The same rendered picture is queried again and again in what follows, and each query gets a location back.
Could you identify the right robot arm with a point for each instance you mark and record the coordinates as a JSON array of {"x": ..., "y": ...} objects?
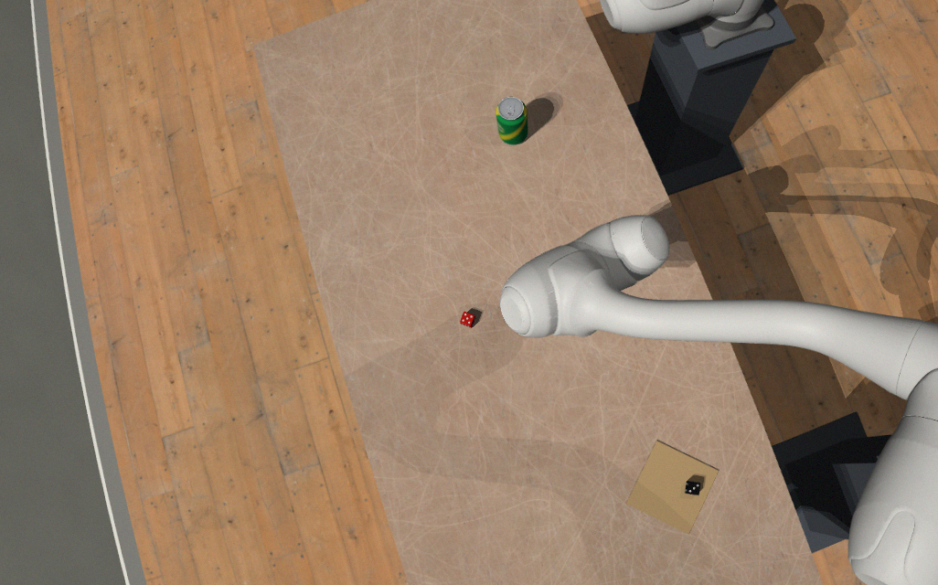
[{"x": 718, "y": 21}]

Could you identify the green soda can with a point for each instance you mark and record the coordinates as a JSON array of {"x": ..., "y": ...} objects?
[{"x": 512, "y": 120}]

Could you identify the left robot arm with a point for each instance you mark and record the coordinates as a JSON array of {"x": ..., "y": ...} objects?
[{"x": 893, "y": 536}]

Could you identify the tan square mat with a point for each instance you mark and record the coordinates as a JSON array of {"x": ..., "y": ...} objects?
[{"x": 660, "y": 488}]

